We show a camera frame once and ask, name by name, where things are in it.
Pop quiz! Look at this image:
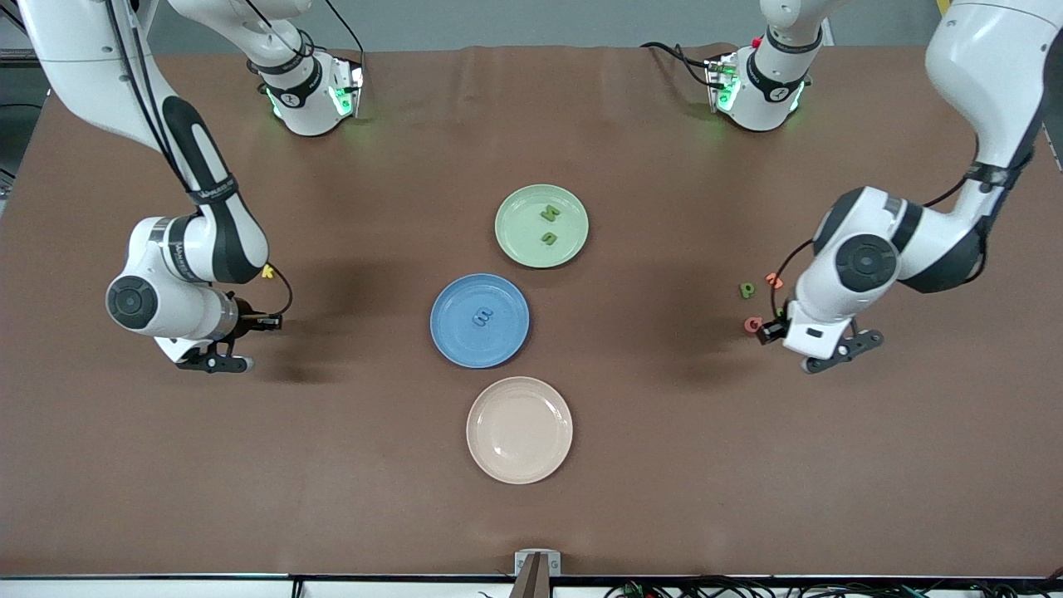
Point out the brown table mat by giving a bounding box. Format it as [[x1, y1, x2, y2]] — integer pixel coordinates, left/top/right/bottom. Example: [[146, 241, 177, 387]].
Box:
[[0, 43, 1063, 578]]

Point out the blue plate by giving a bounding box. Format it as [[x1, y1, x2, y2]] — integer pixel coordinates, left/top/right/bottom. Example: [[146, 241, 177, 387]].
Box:
[[429, 273, 531, 370]]

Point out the green plate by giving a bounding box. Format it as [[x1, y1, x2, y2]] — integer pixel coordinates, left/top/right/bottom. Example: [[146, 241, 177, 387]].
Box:
[[494, 184, 590, 269]]

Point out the beige plate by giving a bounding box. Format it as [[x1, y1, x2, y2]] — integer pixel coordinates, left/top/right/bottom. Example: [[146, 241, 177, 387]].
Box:
[[466, 376, 574, 485]]

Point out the black camera cable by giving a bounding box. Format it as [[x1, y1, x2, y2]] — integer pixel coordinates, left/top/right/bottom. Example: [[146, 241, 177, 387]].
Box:
[[772, 170, 974, 323], [100, 0, 294, 323]]

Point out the tangled cables bundle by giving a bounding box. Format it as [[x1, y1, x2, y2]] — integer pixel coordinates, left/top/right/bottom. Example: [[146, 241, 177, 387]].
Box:
[[602, 576, 1063, 598]]

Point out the white table edge rail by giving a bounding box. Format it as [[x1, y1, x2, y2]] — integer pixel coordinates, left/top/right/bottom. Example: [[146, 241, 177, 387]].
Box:
[[0, 576, 1063, 598]]

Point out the black base cable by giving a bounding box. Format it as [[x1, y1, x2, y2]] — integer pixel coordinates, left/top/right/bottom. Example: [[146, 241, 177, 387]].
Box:
[[639, 41, 717, 89]]

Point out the silver camera mount bracket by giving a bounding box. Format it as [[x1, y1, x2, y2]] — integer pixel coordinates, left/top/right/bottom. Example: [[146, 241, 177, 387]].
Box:
[[508, 549, 562, 598]]

